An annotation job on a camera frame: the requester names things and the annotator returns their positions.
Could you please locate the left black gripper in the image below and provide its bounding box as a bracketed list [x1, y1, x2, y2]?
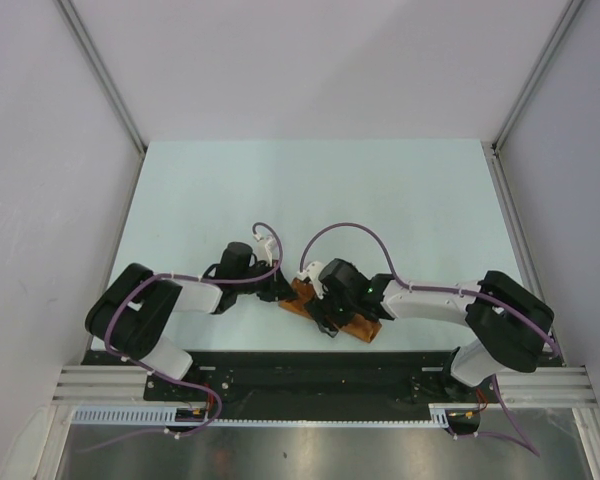
[234, 259, 297, 302]

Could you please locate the orange cloth napkin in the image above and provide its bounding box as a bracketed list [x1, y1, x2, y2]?
[278, 278, 382, 343]

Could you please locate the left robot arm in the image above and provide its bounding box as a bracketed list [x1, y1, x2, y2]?
[85, 234, 295, 400]

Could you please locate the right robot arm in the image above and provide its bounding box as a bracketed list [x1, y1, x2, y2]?
[295, 259, 554, 401]

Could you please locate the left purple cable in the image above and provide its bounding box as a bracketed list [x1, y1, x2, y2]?
[74, 222, 280, 454]

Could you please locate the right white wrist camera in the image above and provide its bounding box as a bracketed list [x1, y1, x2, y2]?
[296, 261, 325, 299]

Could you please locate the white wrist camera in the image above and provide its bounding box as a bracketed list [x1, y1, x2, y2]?
[253, 233, 278, 266]
[296, 261, 325, 299]

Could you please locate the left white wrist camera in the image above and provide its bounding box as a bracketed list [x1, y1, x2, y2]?
[253, 233, 278, 266]

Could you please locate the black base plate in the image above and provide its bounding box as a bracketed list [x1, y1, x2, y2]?
[82, 347, 504, 434]

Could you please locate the white slotted cable duct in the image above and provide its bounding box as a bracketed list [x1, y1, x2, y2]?
[72, 403, 454, 427]

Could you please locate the aluminium frame rail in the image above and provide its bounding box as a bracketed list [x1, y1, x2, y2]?
[52, 364, 154, 405]

